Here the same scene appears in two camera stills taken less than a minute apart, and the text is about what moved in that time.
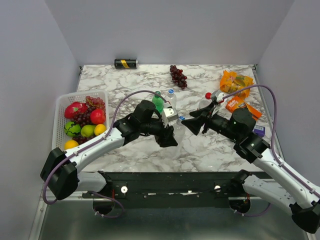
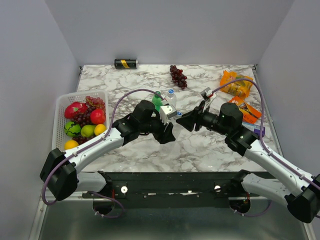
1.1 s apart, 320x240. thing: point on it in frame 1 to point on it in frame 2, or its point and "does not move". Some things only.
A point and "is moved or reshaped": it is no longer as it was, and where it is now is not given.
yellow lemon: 99,129 does not move
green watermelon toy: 71,129 does not move
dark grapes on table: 178,77 does not move
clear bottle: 179,133 is moved or reshaped
